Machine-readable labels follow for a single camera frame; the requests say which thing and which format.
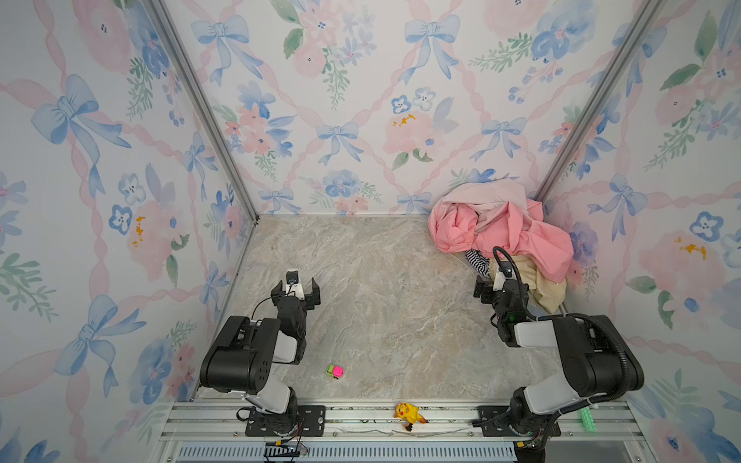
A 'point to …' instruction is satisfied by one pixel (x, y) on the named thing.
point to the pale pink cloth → (488, 196)
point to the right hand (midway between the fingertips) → (494, 275)
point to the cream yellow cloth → (546, 293)
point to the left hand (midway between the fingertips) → (298, 278)
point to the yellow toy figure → (409, 412)
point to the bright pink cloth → (513, 227)
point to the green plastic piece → (589, 422)
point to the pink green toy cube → (335, 371)
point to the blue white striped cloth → (480, 262)
